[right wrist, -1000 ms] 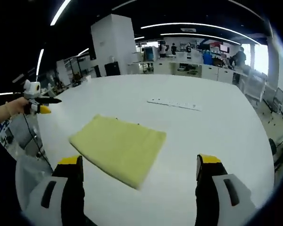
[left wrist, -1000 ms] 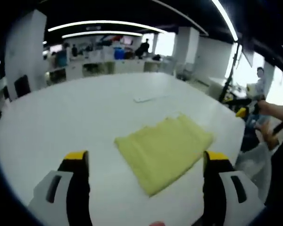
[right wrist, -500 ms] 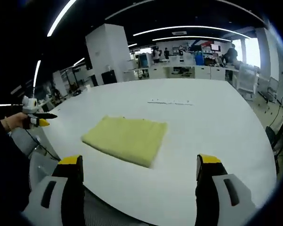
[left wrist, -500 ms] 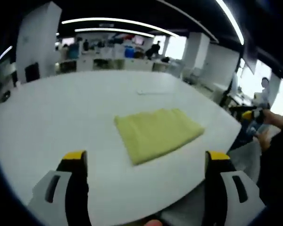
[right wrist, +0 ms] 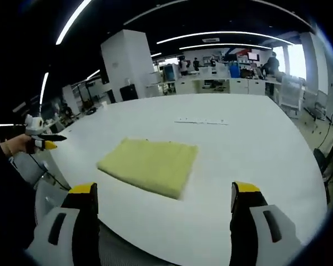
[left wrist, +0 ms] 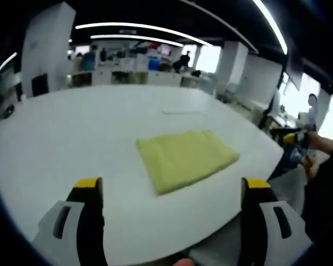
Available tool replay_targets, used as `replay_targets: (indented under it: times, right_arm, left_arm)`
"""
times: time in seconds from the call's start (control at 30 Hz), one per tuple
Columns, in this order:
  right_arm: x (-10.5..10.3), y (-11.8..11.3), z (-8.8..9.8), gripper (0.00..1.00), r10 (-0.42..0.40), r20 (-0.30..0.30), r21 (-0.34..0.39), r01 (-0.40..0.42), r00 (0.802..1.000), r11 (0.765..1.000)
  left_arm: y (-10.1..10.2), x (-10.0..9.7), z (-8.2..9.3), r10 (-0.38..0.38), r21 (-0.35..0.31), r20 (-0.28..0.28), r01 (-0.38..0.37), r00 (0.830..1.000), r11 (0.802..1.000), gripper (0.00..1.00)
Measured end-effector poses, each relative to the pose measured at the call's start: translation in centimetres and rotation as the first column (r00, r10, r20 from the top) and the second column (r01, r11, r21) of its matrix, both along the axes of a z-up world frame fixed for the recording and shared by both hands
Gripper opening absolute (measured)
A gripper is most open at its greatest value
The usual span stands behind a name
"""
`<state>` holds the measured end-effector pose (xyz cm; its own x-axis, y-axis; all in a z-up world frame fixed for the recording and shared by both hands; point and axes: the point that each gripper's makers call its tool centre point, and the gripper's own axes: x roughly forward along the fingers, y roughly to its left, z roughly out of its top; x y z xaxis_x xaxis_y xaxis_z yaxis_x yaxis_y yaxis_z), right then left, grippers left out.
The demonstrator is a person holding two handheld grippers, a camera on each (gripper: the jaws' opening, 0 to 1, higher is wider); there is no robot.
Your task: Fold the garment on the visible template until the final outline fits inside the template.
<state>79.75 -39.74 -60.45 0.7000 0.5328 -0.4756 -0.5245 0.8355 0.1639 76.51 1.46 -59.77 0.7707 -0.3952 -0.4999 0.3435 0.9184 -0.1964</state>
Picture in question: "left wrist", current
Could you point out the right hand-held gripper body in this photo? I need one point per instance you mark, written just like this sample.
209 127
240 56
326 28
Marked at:
308 122

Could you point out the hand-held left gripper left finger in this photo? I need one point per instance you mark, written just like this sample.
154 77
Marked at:
90 221

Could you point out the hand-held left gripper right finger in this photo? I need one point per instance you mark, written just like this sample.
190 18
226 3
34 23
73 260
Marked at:
252 227

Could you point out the yellow blue grey garment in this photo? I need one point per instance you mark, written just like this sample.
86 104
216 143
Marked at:
183 160

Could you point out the person's right hand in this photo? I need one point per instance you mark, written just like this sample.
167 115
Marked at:
322 142

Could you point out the person's left hand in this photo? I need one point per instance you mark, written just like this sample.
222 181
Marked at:
183 262

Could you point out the grey mesh office chair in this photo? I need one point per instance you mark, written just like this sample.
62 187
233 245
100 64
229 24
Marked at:
219 238

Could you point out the white square pillar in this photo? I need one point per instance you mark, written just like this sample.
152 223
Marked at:
48 50
231 66

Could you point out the white ceiling light strip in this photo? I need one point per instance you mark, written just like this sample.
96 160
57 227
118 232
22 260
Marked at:
136 37
141 26
272 25
7 62

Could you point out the white counter cabinet row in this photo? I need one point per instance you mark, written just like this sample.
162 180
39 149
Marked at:
161 79

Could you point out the black cabinet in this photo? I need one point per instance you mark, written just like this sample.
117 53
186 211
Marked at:
39 85

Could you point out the blue container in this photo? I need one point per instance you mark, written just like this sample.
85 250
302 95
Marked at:
153 63

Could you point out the light blue display cabinet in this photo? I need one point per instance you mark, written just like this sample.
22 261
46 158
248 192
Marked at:
88 61

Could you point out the wall screen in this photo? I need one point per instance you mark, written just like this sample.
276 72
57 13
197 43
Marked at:
165 50

